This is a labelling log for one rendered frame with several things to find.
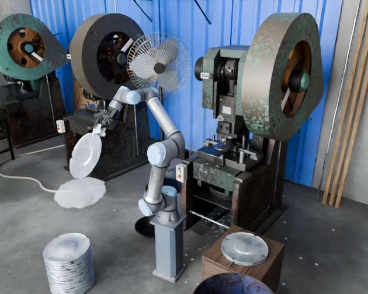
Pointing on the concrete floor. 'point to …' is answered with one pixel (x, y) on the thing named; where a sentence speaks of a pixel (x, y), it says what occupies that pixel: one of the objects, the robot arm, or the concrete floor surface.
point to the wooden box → (272, 282)
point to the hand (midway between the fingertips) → (94, 136)
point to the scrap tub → (232, 284)
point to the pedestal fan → (167, 81)
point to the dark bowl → (145, 227)
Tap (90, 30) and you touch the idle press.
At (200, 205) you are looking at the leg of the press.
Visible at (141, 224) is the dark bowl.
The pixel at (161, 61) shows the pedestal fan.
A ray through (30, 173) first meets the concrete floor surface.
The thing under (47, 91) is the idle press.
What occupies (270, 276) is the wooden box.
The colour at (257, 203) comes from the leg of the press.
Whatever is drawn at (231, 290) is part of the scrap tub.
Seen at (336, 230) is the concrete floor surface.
